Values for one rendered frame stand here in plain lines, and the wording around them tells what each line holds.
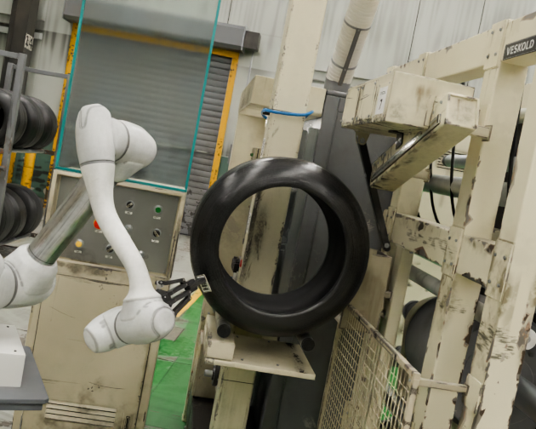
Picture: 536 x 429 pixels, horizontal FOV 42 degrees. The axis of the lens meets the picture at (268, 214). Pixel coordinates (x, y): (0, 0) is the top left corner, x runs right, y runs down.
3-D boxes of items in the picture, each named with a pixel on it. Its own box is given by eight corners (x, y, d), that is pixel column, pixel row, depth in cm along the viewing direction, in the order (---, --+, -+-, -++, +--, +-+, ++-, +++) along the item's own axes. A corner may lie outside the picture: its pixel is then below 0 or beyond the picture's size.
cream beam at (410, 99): (339, 127, 257) (346, 88, 256) (403, 140, 260) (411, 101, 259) (382, 121, 197) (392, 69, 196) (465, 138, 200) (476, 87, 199)
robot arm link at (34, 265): (-29, 284, 229) (20, 282, 249) (-3, 320, 224) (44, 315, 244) (106, 105, 211) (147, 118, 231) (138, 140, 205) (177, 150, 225)
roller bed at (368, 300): (328, 316, 278) (343, 243, 276) (363, 321, 280) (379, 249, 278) (339, 328, 259) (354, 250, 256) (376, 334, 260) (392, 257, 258)
